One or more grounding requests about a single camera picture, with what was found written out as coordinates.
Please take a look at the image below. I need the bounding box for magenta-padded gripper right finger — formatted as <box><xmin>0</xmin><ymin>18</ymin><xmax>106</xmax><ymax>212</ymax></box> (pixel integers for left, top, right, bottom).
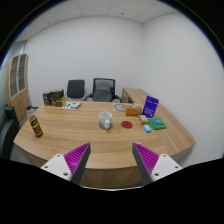
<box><xmin>131</xmin><ymin>141</ymin><xmax>184</xmax><ymax>186</ymax></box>

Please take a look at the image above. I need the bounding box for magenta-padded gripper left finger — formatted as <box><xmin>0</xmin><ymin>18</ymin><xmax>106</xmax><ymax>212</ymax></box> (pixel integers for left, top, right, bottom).
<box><xmin>40</xmin><ymin>142</ymin><xmax>92</xmax><ymax>185</ymax></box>

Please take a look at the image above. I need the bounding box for clear bottle with brown label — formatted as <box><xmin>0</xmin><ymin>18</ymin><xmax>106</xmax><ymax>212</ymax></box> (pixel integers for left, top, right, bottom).
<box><xmin>28</xmin><ymin>114</ymin><xmax>44</xmax><ymax>138</ymax></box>

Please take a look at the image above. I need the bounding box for small light blue packet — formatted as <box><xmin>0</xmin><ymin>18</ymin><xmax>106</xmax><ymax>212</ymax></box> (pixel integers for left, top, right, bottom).
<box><xmin>142</xmin><ymin>123</ymin><xmax>152</xmax><ymax>134</ymax></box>

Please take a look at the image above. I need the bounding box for green snack packet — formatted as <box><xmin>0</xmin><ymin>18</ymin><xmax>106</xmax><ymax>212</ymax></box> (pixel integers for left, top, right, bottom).
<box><xmin>147</xmin><ymin>116</ymin><xmax>167</xmax><ymax>131</ymax></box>

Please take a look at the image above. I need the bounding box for flat round red coaster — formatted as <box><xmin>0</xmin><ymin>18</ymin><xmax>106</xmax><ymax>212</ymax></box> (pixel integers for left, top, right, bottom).
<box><xmin>120</xmin><ymin>120</ymin><xmax>134</xmax><ymax>130</ymax></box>

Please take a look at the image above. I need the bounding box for small white and yellow box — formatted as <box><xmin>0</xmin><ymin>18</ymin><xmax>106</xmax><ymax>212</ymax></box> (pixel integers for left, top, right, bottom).
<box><xmin>138</xmin><ymin>114</ymin><xmax>150</xmax><ymax>125</ymax></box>

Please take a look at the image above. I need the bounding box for white mug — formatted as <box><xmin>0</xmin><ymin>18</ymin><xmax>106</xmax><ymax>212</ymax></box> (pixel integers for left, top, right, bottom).
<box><xmin>98</xmin><ymin>110</ymin><xmax>113</xmax><ymax>130</ymax></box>

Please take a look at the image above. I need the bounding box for orange box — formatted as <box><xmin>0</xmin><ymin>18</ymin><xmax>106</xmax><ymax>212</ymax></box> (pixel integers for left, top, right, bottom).
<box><xmin>124</xmin><ymin>105</ymin><xmax>143</xmax><ymax>117</ymax></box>

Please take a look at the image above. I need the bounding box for purple standing pouch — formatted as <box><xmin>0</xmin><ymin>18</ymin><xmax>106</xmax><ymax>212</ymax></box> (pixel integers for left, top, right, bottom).
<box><xmin>141</xmin><ymin>95</ymin><xmax>160</xmax><ymax>118</ymax></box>

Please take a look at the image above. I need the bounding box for white and green leaflet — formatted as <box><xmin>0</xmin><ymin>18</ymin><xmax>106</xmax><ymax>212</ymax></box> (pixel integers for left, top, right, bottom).
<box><xmin>61</xmin><ymin>101</ymin><xmax>82</xmax><ymax>110</ymax></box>

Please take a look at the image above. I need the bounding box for tan cardboard box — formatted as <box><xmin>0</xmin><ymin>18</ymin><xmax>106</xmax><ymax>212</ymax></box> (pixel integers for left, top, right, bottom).
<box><xmin>54</xmin><ymin>96</ymin><xmax>67</xmax><ymax>108</ymax></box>

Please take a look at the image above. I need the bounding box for round grey patterned disc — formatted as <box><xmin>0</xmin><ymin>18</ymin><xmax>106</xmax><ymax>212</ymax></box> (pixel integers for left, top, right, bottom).
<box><xmin>113</xmin><ymin>103</ymin><xmax>129</xmax><ymax>113</ymax></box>

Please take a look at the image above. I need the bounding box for large dark brown box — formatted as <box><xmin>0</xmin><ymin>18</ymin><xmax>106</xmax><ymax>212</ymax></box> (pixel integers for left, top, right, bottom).
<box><xmin>49</xmin><ymin>88</ymin><xmax>65</xmax><ymax>107</ymax></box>

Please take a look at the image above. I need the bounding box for black office chair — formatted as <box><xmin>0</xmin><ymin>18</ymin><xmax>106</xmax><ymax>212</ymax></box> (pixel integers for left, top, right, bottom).
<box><xmin>65</xmin><ymin>79</ymin><xmax>86</xmax><ymax>102</ymax></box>

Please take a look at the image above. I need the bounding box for grey mesh office chair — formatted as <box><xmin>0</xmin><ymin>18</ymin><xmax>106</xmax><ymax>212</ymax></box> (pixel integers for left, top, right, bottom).
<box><xmin>84</xmin><ymin>77</ymin><xmax>122</xmax><ymax>103</ymax></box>

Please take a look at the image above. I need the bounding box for black leather sofa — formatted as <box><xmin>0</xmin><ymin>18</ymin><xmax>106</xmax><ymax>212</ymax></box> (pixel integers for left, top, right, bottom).
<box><xmin>0</xmin><ymin>105</ymin><xmax>20</xmax><ymax>160</ymax></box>

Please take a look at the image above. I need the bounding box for wooden cabinet with glass doors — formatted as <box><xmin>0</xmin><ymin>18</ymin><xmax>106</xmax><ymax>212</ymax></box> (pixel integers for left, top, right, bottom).
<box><xmin>5</xmin><ymin>53</ymin><xmax>32</xmax><ymax>124</ymax></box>

